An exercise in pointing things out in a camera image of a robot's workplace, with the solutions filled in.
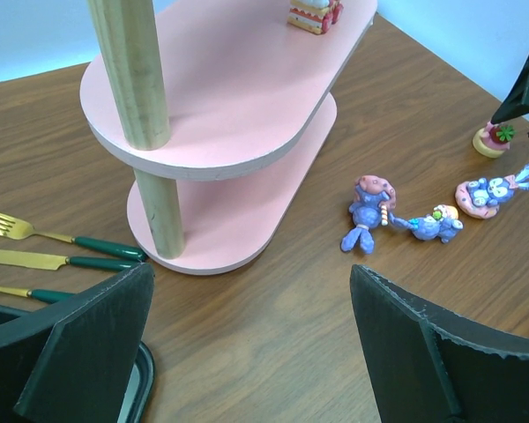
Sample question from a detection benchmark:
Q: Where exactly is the pink bear strawberry tart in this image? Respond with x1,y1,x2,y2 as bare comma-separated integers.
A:
472,122,515,159

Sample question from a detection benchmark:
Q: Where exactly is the pink bear cake square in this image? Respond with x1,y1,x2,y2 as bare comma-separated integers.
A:
287,0,344,35

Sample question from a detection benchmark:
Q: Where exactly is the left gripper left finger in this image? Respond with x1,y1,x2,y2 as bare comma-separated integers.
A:
0,263,154,422

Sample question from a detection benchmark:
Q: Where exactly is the purple bunny pink donut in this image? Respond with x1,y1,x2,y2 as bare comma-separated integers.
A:
455,163,529,219

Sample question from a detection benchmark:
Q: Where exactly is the gold spoon green handle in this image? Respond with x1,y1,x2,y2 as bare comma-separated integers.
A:
0,286,73,304

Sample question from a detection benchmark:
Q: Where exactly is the gold knife green handle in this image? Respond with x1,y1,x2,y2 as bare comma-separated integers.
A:
0,249,139,271

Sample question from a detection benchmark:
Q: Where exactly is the gold fork green handle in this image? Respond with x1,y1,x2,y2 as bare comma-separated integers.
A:
0,212,147,261

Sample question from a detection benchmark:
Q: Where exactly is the pink three-tier shelf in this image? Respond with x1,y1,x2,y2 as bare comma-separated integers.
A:
80,1,377,275

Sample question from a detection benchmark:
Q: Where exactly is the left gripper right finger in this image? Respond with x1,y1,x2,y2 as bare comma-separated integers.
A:
350,265,529,423

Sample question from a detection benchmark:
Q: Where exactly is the purple bunny with cake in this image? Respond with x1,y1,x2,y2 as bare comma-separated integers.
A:
389,204,464,243

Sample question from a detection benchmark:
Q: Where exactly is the purple bunny pink cotton candy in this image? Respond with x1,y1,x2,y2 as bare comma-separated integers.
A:
340,174,397,255

